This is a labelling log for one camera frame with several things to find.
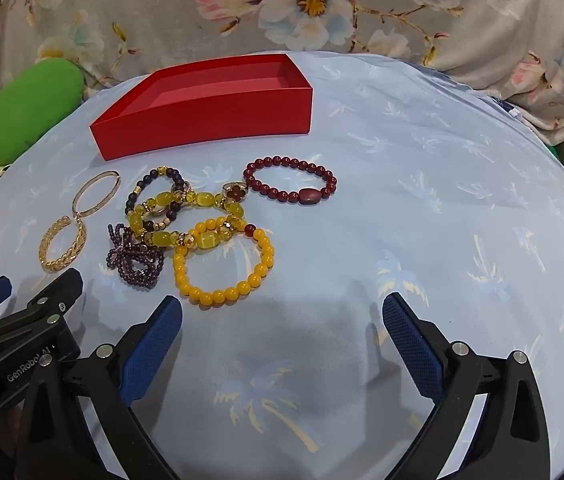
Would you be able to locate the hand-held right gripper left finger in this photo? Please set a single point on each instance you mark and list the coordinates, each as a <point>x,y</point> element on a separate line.
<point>152,350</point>

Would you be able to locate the red cardboard box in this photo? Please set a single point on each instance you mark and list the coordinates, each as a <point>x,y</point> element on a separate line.
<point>202,120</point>

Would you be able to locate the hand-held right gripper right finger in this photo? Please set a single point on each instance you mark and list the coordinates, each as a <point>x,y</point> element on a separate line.
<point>411,350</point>

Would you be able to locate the green plush pillow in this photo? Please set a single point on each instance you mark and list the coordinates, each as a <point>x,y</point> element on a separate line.
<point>32,110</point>

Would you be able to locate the light blue palm-print sheet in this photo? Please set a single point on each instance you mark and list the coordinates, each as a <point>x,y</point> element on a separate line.
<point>411,210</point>

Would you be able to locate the grey floral blanket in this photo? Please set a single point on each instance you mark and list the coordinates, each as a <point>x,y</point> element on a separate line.
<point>172,20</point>

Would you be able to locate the thin gold bangle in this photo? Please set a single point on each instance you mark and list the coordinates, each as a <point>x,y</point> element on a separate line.
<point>75,205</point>

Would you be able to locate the braided gold bangle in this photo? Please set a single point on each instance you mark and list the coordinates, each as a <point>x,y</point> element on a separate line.
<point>57,263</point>

